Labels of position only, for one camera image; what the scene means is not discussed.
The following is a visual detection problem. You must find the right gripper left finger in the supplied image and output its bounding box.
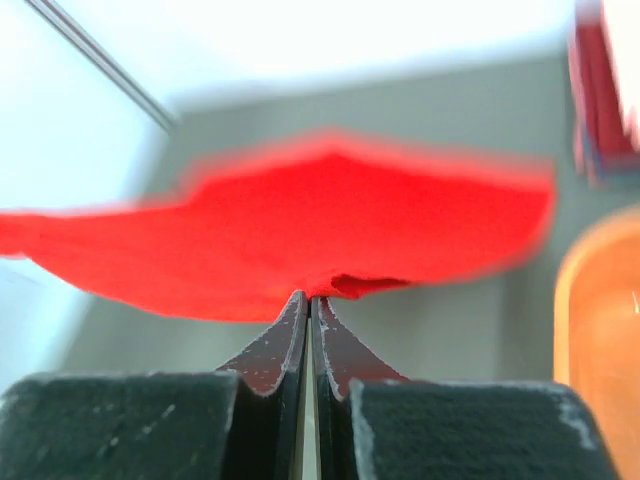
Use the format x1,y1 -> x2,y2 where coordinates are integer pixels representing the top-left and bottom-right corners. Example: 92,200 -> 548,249
1,292 -> 308,480

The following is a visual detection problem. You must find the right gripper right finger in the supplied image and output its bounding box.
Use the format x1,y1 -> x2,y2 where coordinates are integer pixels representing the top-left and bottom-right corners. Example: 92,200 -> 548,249
310,298 -> 618,480

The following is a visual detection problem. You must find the orange plastic basket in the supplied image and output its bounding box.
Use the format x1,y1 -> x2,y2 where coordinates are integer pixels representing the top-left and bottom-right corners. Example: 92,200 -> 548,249
553,207 -> 639,479

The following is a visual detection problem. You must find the folded blue grey t shirt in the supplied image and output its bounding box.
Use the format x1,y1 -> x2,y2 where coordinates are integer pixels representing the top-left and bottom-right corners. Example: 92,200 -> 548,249
573,121 -> 639,188

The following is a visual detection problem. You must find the folded dark red t shirt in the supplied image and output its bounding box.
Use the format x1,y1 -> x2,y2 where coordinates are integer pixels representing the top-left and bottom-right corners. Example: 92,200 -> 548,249
568,9 -> 639,156

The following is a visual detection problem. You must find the folded pink t shirt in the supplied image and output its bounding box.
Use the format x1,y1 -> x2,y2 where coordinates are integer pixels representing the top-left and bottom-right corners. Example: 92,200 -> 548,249
601,0 -> 639,147

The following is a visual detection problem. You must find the left aluminium frame post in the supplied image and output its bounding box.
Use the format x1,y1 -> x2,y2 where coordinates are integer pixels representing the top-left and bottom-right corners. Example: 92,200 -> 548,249
25,0 -> 177,133

